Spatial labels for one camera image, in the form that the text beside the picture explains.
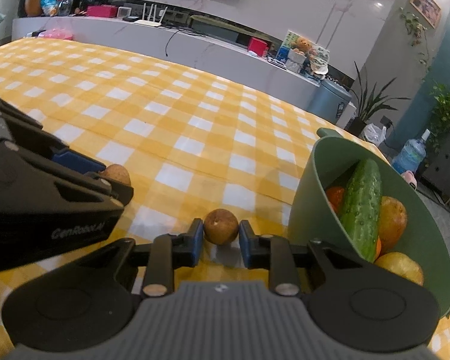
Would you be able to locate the large orange persimmon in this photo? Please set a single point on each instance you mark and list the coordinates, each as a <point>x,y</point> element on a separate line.
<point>335,195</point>

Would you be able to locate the pink box on counter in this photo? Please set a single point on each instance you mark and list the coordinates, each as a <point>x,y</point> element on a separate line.
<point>102,11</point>

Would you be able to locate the brown longan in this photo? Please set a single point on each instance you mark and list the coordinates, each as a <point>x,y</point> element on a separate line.
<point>116,172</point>
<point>221,227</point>

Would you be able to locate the green colander bowl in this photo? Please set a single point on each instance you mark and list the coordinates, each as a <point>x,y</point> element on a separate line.
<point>333,158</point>

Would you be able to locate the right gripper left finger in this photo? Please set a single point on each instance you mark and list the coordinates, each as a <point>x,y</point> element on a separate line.
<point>165,255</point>

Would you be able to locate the potted plant right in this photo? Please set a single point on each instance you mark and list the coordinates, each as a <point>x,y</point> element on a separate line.
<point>370,100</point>

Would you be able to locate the green cucumber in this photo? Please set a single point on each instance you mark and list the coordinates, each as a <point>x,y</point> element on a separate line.
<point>361,207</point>

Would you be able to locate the yellow apple lower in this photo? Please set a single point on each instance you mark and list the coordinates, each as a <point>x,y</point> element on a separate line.
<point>400,264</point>

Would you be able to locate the pink storage box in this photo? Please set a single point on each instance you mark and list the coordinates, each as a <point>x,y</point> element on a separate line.
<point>60,34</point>

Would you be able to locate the blue grey trash bin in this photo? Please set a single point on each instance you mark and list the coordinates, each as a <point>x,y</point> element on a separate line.
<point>329,101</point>

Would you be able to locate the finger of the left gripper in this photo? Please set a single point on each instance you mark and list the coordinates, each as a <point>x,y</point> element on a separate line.
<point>27,133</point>
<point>91,180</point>

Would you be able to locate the yellow checkered tablecloth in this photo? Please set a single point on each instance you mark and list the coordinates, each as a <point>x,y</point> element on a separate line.
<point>190,140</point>

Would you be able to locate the framed picture on wall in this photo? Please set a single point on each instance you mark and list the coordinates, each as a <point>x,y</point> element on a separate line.
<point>429,9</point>

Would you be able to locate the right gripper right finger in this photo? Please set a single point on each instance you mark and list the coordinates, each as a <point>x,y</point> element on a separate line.
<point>274,254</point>

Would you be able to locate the teddy bear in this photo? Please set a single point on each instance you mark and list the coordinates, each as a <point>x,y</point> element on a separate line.
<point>302,45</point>

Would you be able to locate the water jug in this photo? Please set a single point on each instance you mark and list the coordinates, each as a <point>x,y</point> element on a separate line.
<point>411,155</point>

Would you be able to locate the yellow apple upper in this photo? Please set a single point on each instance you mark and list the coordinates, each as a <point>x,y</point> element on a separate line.
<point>392,222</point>

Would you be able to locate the white plastic bag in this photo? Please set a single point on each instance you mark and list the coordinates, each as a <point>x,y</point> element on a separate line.
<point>374,134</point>

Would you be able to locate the white wifi router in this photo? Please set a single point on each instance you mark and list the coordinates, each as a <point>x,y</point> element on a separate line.
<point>152,16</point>

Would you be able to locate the orange tangerine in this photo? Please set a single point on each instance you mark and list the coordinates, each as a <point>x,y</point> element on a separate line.
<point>378,249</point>

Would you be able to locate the red box on counter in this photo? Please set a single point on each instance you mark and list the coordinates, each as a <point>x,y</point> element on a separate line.
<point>257,46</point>

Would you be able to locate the white marble tv counter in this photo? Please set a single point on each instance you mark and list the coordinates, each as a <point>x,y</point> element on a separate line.
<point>180,46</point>

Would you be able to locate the yellow apple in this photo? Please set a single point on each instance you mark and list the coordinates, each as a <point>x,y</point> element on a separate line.
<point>400,264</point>
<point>392,222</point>

